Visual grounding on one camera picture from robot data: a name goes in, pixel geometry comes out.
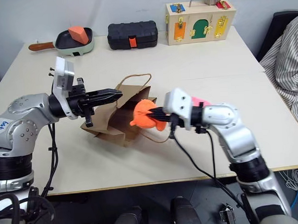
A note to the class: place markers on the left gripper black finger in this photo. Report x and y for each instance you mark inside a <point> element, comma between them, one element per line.
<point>105,92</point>
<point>104,100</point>

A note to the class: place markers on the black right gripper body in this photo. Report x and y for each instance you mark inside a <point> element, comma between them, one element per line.
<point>175,119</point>

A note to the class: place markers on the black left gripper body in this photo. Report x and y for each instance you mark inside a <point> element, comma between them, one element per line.
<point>79,100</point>

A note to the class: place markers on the orange plush toy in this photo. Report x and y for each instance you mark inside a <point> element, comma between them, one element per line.
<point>143,116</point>

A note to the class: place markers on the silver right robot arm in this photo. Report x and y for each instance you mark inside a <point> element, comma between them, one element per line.
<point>240,137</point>

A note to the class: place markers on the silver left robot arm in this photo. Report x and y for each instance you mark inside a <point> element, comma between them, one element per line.
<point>19,123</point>

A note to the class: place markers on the brown paper bag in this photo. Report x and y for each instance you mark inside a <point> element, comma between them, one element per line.
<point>119,123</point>

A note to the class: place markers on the pink plush toy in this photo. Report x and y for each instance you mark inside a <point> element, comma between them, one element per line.
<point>201,101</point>

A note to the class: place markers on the orange wedge block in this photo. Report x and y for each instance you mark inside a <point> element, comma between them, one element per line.
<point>78,35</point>

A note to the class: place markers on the black plastic tool case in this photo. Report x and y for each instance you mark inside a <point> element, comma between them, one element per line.
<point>132,32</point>

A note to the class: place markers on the dark rounded shape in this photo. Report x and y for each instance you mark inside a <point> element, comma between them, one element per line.
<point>185,213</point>
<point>129,221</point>

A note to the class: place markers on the wooden lock puzzle box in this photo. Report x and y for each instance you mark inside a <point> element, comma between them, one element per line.
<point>199,26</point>

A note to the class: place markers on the person in striped shirt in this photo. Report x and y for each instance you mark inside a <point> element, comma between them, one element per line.
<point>289,67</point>

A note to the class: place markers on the black chair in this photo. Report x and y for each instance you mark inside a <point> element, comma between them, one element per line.
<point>272,32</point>

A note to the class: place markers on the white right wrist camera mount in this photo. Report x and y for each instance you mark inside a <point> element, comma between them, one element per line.
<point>178,103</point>

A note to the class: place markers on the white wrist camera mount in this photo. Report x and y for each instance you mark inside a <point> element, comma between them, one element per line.
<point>178,103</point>
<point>62,71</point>

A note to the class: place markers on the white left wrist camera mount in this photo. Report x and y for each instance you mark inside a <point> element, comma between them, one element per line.
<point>62,71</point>

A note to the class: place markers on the small metal bracket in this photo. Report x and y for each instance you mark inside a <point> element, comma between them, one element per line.
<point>227,215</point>

